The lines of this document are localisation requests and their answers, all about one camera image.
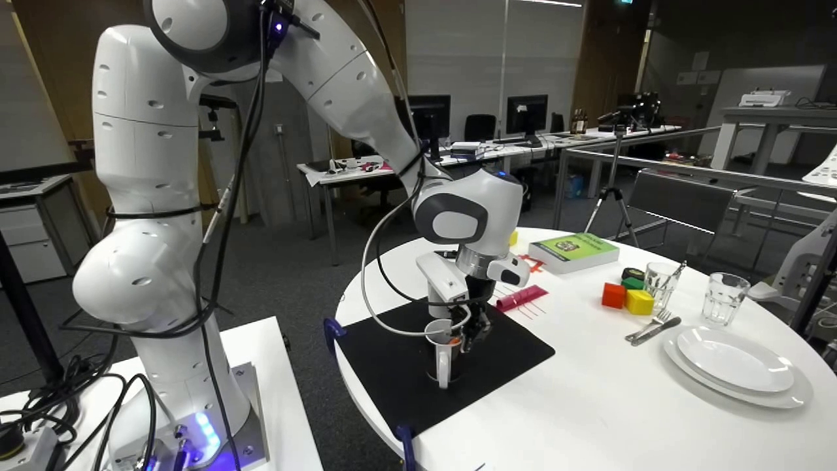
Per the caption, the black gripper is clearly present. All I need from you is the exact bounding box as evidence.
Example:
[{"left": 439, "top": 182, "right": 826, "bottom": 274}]
[{"left": 451, "top": 270, "right": 499, "bottom": 349}]

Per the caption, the black table mat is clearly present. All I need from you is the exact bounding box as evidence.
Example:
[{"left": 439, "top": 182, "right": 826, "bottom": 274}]
[{"left": 335, "top": 294, "right": 558, "bottom": 439}]

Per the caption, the green book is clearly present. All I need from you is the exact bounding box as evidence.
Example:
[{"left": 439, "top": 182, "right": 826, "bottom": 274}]
[{"left": 527, "top": 230, "right": 624, "bottom": 277}]

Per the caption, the blue mat clamp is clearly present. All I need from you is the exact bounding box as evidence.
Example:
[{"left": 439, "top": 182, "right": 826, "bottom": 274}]
[
  {"left": 323, "top": 313, "right": 348, "bottom": 349},
  {"left": 393, "top": 423, "right": 427, "bottom": 471}
]

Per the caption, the large red cube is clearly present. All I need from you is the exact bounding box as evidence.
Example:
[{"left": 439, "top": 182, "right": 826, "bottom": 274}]
[{"left": 599, "top": 279, "right": 630, "bottom": 311}]

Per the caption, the large yellow cube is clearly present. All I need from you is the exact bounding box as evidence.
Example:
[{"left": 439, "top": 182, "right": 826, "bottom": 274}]
[{"left": 626, "top": 287, "right": 656, "bottom": 317}]

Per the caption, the silver fork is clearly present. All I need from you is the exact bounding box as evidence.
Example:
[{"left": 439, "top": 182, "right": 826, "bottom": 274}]
[{"left": 624, "top": 313, "right": 675, "bottom": 345}]

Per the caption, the silver knife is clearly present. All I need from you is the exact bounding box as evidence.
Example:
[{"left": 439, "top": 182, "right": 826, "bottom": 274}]
[{"left": 629, "top": 317, "right": 685, "bottom": 349}]

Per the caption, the long white office desk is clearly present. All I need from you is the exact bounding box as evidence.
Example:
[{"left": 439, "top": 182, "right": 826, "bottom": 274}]
[{"left": 295, "top": 124, "right": 688, "bottom": 243}]

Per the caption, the narrow drinking glass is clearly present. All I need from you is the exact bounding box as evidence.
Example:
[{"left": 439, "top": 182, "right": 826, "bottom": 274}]
[{"left": 643, "top": 258, "right": 688, "bottom": 313}]

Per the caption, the black office chair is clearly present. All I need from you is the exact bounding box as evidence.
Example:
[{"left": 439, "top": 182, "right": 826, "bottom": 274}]
[{"left": 463, "top": 112, "right": 499, "bottom": 145}]

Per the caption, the wide black monitor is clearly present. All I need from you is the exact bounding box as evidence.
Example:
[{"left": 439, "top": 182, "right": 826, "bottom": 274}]
[{"left": 403, "top": 91, "right": 456, "bottom": 164}]

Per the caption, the narrow black monitor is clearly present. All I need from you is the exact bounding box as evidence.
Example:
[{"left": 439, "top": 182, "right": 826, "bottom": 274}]
[{"left": 505, "top": 91, "right": 552, "bottom": 150}]

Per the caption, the gray chair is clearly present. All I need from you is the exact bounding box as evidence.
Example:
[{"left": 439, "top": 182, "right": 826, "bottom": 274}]
[{"left": 624, "top": 167, "right": 737, "bottom": 256}]

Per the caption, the wide drinking glass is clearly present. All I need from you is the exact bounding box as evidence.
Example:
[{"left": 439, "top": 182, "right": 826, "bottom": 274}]
[{"left": 698, "top": 270, "right": 754, "bottom": 330}]

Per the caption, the small white plate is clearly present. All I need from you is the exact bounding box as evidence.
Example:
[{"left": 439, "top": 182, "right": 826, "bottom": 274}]
[{"left": 675, "top": 325, "right": 799, "bottom": 397}]

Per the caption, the stack of white plates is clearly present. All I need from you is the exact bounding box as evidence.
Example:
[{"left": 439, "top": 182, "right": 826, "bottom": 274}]
[{"left": 661, "top": 336, "right": 816, "bottom": 413}]

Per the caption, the white power box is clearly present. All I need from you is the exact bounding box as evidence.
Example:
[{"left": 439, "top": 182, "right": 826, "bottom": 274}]
[{"left": 0, "top": 419, "right": 60, "bottom": 471}]

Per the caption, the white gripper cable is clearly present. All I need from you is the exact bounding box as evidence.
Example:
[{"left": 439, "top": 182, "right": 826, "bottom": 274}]
[{"left": 359, "top": 193, "right": 476, "bottom": 339}]

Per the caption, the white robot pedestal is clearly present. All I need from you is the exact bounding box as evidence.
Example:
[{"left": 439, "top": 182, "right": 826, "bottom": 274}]
[{"left": 0, "top": 313, "right": 324, "bottom": 471}]

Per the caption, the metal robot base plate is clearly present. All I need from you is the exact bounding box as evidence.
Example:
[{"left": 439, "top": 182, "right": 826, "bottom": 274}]
[{"left": 108, "top": 362, "right": 269, "bottom": 471}]

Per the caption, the metal railing frame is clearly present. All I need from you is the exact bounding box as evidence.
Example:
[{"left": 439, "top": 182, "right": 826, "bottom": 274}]
[{"left": 552, "top": 145, "right": 837, "bottom": 265}]

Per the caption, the black cable bundle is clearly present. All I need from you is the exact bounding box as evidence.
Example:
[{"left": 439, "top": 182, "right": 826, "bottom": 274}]
[{"left": 0, "top": 349, "right": 167, "bottom": 471}]

